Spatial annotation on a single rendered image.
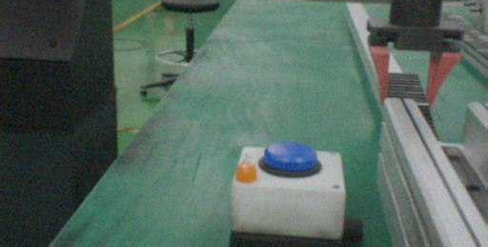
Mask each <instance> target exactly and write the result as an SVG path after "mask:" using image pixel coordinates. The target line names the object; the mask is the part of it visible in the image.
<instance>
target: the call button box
mask: <svg viewBox="0 0 488 247"><path fill-rule="evenodd" d="M264 151H265V148H255V147H245V148H243V149H242V152H241V155H240V158H239V161H238V165H239V163H242V162H252V163H253V164H254V165H255V168H256V170H257V178H256V181H254V182H252V183H242V182H239V181H236V180H235V175H234V179H233V184H232V188H231V214H230V227H231V229H232V230H231V233H230V236H229V247H342V240H343V241H353V242H360V241H362V234H363V222H362V219H361V218H355V217H345V200H346V192H345V185H344V174H343V169H342V162H341V157H340V154H338V153H336V152H316V153H317V164H316V165H315V166H314V167H313V168H310V169H307V170H302V171H286V170H281V169H277V168H273V167H272V166H269V165H267V164H266V163H265V161H264ZM238 165H237V167H238ZM237 167H236V168H237Z"/></svg>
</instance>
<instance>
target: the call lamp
mask: <svg viewBox="0 0 488 247"><path fill-rule="evenodd" d="M256 178H257V170H256V168H255V165H254V164H253V163H252V162H242V163H239V165H238V167H237V168H236V170H235V180H236V181H239V182H242V183H252V182H254V181H256Z"/></svg>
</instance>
